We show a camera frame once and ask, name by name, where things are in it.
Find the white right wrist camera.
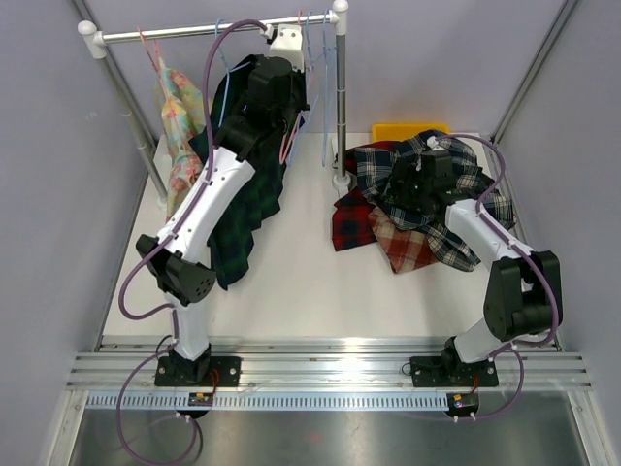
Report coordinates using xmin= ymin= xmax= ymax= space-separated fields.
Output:
xmin=427 ymin=136 xmax=441 ymax=150

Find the rust beige plaid skirt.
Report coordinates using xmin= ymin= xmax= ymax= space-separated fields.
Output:
xmin=368 ymin=207 xmax=438 ymax=275

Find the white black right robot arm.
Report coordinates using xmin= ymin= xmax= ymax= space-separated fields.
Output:
xmin=388 ymin=149 xmax=562 ymax=387

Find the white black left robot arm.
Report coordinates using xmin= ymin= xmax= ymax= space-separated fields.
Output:
xmin=136 ymin=55 xmax=309 ymax=387

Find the slotted white cable duct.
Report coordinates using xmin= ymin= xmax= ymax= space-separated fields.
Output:
xmin=86 ymin=391 xmax=448 ymax=412

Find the blue hanger of green skirt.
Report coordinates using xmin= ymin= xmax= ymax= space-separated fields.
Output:
xmin=212 ymin=17 xmax=258 ymax=132

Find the navy white plaid skirt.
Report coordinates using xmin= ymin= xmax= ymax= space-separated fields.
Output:
xmin=355 ymin=129 xmax=515 ymax=272

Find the pastel floral skirt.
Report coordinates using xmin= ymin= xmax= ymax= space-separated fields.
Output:
xmin=156 ymin=56 xmax=206 ymax=218

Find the dark green plaid skirt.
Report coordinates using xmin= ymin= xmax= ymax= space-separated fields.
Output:
xmin=190 ymin=54 xmax=306 ymax=290

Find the white metal clothes rack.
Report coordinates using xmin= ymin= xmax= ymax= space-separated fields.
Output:
xmin=79 ymin=1 xmax=352 ymax=197

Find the aluminium rail frame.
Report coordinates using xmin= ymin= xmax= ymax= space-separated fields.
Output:
xmin=43 ymin=0 xmax=603 ymax=466

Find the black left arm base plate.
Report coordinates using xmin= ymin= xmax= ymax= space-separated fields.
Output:
xmin=154 ymin=351 xmax=242 ymax=388

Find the yellow plastic bin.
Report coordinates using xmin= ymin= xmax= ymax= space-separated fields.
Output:
xmin=371 ymin=122 xmax=450 ymax=143

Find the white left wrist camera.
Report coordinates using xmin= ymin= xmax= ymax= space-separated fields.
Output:
xmin=261 ymin=24 xmax=306 ymax=73

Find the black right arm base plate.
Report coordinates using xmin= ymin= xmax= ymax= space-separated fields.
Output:
xmin=401 ymin=356 xmax=499 ymax=388

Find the red navy plaid skirt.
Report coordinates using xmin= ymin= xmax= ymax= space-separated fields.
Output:
xmin=332 ymin=141 xmax=400 ymax=251

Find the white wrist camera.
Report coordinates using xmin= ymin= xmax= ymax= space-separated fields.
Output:
xmin=427 ymin=136 xmax=441 ymax=150
xmin=261 ymin=24 xmax=306 ymax=73

